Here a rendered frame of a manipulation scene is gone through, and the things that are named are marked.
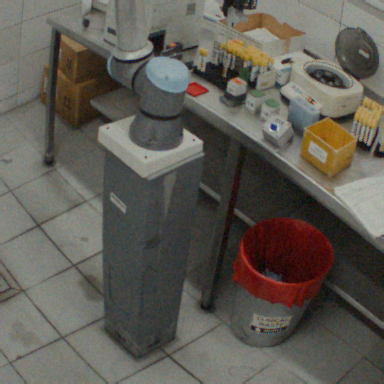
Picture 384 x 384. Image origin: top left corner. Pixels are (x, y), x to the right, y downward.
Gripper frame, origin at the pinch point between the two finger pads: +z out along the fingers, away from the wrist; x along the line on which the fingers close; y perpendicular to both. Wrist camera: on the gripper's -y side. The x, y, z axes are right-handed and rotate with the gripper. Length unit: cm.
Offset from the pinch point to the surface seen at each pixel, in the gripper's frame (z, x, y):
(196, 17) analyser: 11.6, 13.7, -28.1
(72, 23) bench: 27, -8, -82
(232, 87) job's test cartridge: 20.7, -5.6, 9.5
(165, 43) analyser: 20.9, -0.5, -28.4
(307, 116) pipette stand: 18.8, 0.5, 35.6
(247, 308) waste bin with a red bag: 91, -15, 41
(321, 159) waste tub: 23, -9, 49
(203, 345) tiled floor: 114, -26, 34
